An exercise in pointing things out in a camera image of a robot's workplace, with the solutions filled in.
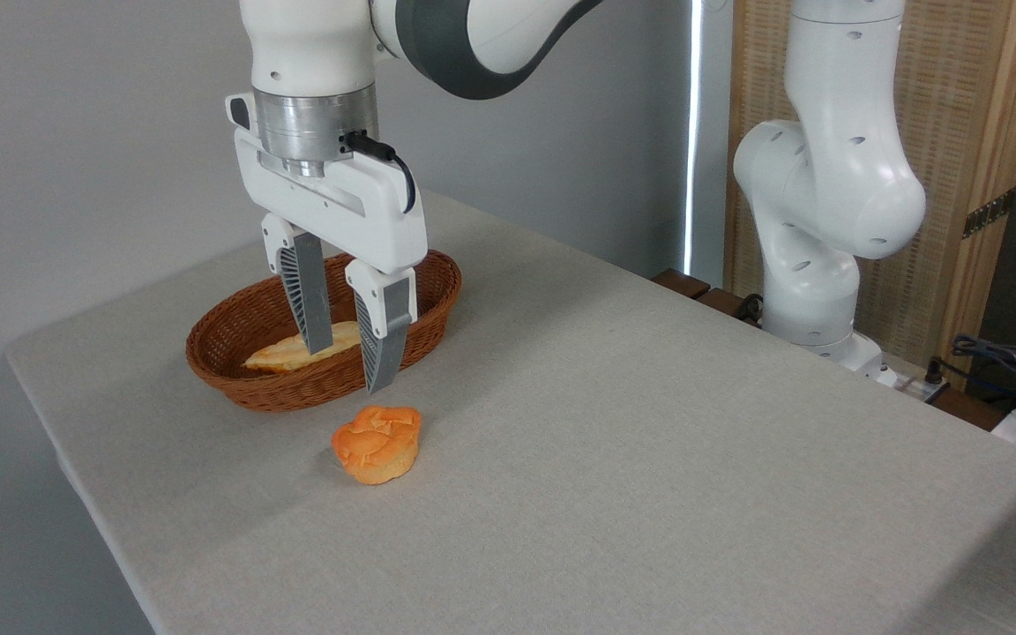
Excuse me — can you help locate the dark wooden bench slat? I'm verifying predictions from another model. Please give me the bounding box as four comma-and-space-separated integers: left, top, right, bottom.
696, 288, 765, 329
652, 269, 712, 301

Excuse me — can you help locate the grey tablecloth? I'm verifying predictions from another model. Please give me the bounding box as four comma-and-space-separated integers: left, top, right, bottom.
5, 187, 1016, 635

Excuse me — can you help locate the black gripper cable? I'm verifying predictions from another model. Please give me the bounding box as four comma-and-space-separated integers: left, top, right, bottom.
340, 131, 417, 215

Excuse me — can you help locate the metal screen hinge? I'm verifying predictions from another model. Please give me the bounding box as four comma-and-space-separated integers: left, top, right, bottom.
963, 190, 1016, 239

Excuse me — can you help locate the black cable bundle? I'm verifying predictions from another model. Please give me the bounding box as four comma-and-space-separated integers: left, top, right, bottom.
927, 333, 1016, 415

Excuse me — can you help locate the flat pale bread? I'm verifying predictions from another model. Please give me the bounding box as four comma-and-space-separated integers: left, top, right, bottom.
243, 320, 363, 375

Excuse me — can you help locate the wooden rattan screen panel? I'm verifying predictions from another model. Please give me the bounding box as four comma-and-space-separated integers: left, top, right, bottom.
724, 0, 1016, 389

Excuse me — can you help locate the brown wicker basket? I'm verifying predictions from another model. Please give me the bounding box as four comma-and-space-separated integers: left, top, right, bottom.
185, 249, 463, 414

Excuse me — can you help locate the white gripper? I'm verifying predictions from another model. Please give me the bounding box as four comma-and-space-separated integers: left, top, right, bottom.
226, 91, 429, 395

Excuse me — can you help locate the orange muffin bread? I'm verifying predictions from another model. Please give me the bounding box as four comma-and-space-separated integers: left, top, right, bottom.
332, 406, 423, 486

